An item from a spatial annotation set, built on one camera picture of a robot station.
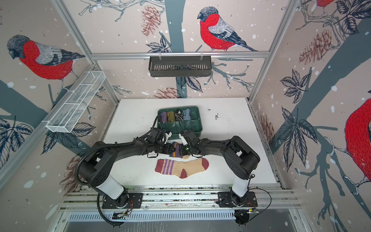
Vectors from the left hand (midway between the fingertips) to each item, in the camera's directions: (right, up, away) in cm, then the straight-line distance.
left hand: (173, 150), depth 89 cm
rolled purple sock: (-8, +21, +11) cm, 25 cm away
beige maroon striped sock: (+6, -10, -5) cm, 12 cm away
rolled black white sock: (+3, +21, +12) cm, 24 cm away
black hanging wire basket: (+3, +59, +18) cm, 61 cm away
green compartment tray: (+15, +14, +17) cm, 27 cm away
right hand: (+3, -2, +2) cm, 4 cm away
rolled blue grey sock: (+9, +21, +12) cm, 26 cm away
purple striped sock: (+3, -2, 0) cm, 3 cm away
